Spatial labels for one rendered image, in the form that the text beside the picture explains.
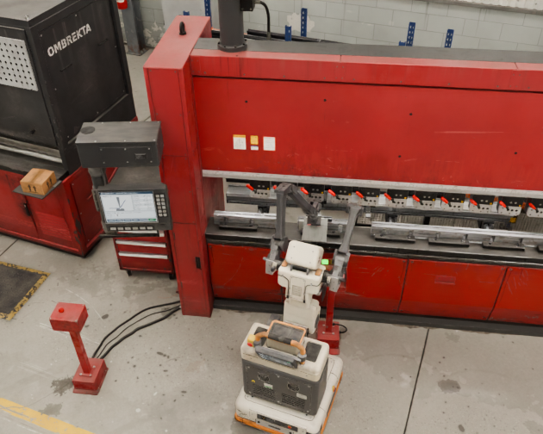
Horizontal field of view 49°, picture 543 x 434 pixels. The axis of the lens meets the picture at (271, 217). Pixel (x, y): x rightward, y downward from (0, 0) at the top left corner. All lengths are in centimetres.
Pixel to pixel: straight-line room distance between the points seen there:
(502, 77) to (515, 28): 420
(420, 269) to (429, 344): 71
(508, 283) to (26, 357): 385
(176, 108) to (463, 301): 271
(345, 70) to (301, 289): 141
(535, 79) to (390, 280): 184
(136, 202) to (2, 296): 218
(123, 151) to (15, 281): 246
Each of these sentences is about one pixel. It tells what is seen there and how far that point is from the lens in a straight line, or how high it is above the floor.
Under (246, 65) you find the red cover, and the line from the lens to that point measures 387.
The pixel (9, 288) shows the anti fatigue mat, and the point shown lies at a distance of 587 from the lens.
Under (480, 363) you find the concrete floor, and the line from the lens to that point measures 509.
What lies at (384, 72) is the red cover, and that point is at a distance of 383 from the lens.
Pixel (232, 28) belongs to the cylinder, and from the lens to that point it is 388.
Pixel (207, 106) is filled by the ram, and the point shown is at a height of 193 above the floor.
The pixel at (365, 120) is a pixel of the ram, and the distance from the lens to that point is 401.
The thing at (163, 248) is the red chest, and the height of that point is 43.
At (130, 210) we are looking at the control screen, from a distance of 405.
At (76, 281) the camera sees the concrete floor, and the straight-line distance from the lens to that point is 574.
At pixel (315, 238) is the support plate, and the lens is 436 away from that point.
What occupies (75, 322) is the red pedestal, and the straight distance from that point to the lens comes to 429.
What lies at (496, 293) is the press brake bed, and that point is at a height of 48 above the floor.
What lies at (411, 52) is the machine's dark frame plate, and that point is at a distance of 398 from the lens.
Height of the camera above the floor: 389
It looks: 40 degrees down
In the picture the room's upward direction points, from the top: 1 degrees counter-clockwise
